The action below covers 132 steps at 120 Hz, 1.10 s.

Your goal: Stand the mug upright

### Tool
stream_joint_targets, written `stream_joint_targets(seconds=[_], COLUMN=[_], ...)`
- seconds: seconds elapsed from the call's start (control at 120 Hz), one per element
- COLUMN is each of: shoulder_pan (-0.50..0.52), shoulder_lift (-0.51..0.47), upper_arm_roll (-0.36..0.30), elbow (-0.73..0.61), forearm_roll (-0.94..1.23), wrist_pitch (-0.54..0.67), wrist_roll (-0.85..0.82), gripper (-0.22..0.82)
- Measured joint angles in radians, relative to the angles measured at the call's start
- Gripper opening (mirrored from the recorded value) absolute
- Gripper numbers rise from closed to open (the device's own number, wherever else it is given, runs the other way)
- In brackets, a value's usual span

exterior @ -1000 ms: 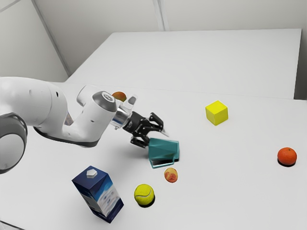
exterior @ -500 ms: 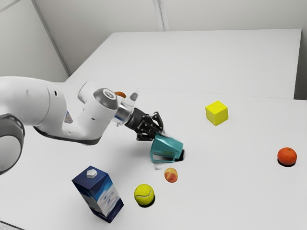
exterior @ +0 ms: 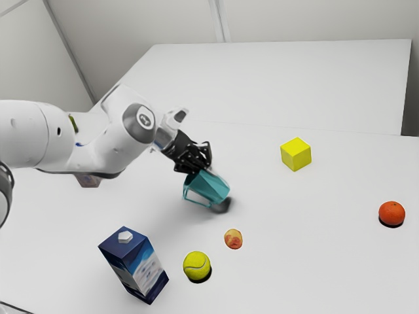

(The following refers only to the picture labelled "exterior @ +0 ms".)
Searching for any red yellow peach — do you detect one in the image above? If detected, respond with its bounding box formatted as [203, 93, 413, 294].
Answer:
[223, 228, 244, 251]

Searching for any blue white milk carton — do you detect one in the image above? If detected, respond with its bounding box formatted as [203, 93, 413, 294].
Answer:
[98, 226, 170, 305]

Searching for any brown box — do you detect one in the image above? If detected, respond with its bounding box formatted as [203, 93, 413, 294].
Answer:
[73, 173, 101, 188]

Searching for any orange fruit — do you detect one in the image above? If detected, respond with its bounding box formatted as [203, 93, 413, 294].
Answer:
[378, 200, 407, 226]

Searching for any teal faceted mug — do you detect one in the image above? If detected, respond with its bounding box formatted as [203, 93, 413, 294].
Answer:
[182, 168, 231, 209]

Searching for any yellow cube block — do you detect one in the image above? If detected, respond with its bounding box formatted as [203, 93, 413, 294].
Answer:
[280, 136, 312, 172]

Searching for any yellow tennis ball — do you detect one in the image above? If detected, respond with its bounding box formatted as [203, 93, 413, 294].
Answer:
[182, 251, 211, 281]

